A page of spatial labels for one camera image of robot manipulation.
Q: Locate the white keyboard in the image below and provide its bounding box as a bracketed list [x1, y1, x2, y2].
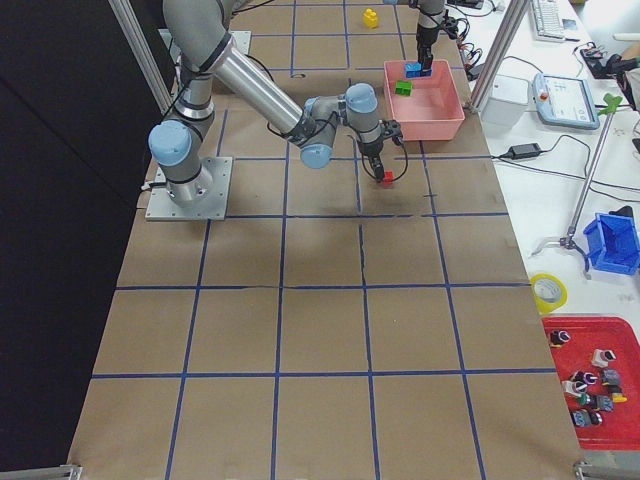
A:
[529, 0, 566, 42]

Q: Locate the aluminium frame upright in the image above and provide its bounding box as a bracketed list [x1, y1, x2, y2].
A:
[466, 0, 529, 113]

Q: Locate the metal reacher grabber tool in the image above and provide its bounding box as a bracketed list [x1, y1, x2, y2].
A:
[531, 93, 623, 280]

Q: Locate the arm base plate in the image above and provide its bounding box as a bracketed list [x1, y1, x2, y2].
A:
[230, 30, 252, 55]
[145, 156, 234, 221]

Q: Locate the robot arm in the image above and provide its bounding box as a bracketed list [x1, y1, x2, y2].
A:
[148, 1, 401, 206]
[384, 0, 458, 77]

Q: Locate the black power adapter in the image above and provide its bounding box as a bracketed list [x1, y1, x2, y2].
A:
[506, 143, 543, 160]

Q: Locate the red plastic tray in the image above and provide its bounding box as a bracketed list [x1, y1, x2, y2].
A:
[543, 316, 639, 450]

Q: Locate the yellow tape roll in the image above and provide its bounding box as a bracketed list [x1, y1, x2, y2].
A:
[531, 273, 568, 315]

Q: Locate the yellow toy block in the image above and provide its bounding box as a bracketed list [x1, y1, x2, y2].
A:
[362, 8, 379, 29]

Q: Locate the teach pendant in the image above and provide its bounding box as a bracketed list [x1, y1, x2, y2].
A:
[532, 73, 600, 130]

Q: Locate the white box device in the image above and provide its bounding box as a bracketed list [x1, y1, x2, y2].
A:
[481, 75, 529, 127]

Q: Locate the red toy block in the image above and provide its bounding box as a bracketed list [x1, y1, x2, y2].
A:
[378, 170, 395, 188]

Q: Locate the green toy block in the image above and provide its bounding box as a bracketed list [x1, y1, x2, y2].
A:
[394, 80, 413, 97]

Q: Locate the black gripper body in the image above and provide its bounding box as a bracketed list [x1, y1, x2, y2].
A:
[355, 120, 403, 158]
[416, 22, 458, 59]

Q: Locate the pink plastic box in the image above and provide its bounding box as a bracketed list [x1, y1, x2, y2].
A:
[384, 60, 465, 141]

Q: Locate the blue storage bin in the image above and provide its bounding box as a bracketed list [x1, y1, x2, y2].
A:
[583, 213, 639, 275]

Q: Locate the blue toy block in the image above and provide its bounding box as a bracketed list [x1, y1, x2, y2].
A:
[404, 62, 432, 79]

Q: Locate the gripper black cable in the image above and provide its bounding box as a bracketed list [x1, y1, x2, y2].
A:
[359, 139, 410, 182]

